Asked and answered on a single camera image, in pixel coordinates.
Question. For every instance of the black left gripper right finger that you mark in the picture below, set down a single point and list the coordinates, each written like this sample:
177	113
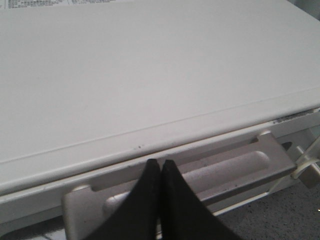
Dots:
182	214

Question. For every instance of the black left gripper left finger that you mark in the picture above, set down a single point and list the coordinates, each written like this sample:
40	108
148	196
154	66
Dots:
136	218

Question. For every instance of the silver oven door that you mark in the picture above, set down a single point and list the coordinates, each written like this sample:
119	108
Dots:
223	174

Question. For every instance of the white Toshiba toaster oven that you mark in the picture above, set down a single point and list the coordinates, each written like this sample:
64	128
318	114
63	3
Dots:
87	88

